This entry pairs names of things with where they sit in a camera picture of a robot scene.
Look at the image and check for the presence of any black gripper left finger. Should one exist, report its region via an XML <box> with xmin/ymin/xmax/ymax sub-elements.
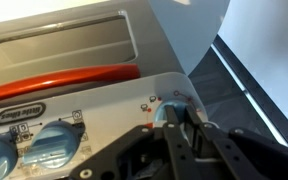
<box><xmin>69</xmin><ymin>104</ymin><xmax>202</xmax><ymax>180</ymax></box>

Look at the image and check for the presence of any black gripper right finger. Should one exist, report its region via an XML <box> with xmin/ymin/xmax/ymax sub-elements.
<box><xmin>183</xmin><ymin>103</ymin><xmax>288</xmax><ymax>180</ymax></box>

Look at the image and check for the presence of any grey toy stove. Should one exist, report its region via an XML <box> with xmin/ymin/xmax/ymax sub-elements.
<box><xmin>0</xmin><ymin>0</ymin><xmax>208</xmax><ymax>180</ymax></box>

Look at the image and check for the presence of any grey oven door with window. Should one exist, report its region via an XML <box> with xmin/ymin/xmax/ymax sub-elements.
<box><xmin>0</xmin><ymin>0</ymin><xmax>187</xmax><ymax>113</ymax></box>

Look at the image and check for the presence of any red oven door handle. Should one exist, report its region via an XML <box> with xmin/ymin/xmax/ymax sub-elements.
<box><xmin>0</xmin><ymin>63</ymin><xmax>142</xmax><ymax>108</ymax></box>

